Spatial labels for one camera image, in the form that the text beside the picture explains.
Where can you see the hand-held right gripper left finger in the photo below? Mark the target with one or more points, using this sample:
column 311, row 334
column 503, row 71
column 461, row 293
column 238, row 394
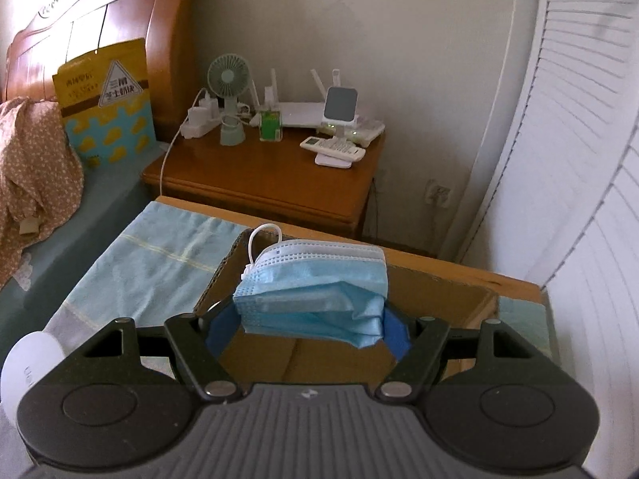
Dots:
column 219, row 330

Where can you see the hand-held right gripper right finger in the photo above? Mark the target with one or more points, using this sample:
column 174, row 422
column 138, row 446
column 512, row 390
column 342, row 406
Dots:
column 397, row 332

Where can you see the brown cardboard box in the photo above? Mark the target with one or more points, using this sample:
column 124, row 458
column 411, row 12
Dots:
column 449, row 299

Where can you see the blue face mask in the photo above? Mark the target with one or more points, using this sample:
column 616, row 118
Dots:
column 309, row 294

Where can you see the light blue checked blanket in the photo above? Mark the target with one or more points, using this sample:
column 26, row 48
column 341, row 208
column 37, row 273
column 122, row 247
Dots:
column 150, row 269

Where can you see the wooden nightstand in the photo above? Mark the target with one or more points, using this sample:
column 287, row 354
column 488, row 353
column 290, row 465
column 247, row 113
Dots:
column 259, row 169

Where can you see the light blue towel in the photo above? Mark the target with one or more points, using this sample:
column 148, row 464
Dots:
column 100, row 194

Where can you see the white paper roll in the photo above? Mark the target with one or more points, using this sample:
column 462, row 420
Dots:
column 30, row 364

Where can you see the white remote control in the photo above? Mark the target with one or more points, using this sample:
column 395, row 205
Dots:
column 332, row 147

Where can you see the white modem box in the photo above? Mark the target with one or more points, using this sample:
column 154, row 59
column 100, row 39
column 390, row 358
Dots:
column 369, row 127

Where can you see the white power strip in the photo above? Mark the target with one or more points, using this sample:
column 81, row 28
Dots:
column 197, row 124

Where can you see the white louvered wardrobe door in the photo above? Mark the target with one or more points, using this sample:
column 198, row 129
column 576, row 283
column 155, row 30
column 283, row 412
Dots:
column 564, row 85
column 604, row 334

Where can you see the green liquid bottle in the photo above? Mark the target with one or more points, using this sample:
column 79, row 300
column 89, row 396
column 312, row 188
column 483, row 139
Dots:
column 270, row 125

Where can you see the white router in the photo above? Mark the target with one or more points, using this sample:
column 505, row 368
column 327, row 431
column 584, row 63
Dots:
column 304, row 112

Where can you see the yellow snack bag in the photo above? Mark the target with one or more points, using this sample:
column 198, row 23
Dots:
column 107, row 124

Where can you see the white stand with grey panel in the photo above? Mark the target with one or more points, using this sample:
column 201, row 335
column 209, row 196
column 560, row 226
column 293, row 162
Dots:
column 340, row 102

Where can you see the floral pink cloth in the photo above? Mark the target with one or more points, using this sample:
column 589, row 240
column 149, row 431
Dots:
column 35, row 159

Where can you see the small green desk fan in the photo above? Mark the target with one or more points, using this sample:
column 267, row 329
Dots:
column 228, row 77

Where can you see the wooden headboard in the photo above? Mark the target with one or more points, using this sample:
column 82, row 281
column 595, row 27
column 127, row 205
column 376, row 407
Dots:
column 125, row 0

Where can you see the white wall socket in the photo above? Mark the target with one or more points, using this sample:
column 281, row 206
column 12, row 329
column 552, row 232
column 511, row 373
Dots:
column 438, row 192

